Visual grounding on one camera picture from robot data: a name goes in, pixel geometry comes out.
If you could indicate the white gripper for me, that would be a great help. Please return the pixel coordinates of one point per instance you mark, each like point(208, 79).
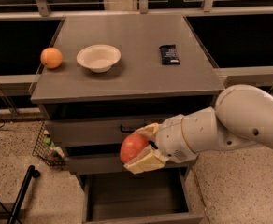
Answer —
point(173, 138)

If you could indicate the red apple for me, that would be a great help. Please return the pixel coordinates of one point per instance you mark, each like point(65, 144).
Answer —
point(131, 146)

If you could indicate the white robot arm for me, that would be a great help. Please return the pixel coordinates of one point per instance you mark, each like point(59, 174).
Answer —
point(242, 117)

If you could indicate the grey bottom drawer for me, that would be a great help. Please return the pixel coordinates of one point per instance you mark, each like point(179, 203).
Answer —
point(158, 197)

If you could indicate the grey drawer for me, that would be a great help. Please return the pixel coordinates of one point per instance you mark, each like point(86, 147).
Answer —
point(158, 197)
point(97, 131)
point(93, 160)

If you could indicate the grey middle drawer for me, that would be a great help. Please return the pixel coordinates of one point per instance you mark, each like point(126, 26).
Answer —
point(93, 160)

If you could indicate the grey top drawer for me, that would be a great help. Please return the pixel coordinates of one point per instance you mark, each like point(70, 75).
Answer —
point(97, 131)

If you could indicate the grey drawer cabinet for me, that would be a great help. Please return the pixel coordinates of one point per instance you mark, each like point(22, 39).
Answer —
point(138, 84)

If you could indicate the dark blue snack bar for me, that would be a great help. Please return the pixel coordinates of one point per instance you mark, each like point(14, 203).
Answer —
point(169, 55)

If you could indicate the white bowl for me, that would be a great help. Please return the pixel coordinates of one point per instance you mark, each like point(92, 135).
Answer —
point(98, 58)

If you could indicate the black metal stand leg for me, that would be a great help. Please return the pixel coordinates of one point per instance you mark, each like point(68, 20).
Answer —
point(31, 173)

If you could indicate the orange fruit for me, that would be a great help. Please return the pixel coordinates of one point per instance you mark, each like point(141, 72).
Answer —
point(51, 58)

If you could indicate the black wire basket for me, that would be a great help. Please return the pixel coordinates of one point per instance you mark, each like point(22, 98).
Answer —
point(46, 151)

